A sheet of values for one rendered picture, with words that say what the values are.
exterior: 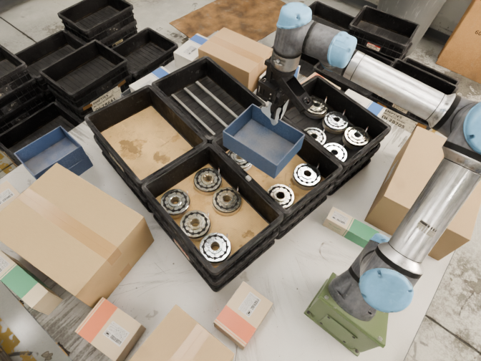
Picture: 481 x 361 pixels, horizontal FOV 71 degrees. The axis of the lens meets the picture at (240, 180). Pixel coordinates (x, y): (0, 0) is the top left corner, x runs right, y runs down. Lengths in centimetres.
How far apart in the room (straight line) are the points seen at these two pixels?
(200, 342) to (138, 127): 87
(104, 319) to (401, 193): 107
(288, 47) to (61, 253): 88
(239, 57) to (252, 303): 112
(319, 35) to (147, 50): 189
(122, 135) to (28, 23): 258
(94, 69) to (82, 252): 145
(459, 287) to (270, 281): 138
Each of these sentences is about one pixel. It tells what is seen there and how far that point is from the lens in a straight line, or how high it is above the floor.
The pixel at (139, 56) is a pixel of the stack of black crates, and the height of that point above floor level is 38.
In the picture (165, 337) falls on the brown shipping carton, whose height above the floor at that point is 86.
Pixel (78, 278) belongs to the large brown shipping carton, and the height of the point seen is 90.
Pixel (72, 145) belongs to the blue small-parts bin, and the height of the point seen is 77.
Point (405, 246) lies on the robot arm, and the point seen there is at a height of 118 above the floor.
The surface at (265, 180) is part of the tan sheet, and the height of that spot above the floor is 83.
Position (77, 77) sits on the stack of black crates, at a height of 49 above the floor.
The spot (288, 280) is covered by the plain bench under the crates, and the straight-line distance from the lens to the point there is 128.
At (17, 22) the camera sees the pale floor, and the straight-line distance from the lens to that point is 398.
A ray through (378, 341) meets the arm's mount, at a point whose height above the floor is 92.
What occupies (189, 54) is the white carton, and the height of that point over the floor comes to 79.
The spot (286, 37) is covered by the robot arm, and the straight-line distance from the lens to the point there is 88.
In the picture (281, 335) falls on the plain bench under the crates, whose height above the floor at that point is 70.
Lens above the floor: 191
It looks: 57 degrees down
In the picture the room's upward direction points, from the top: 4 degrees clockwise
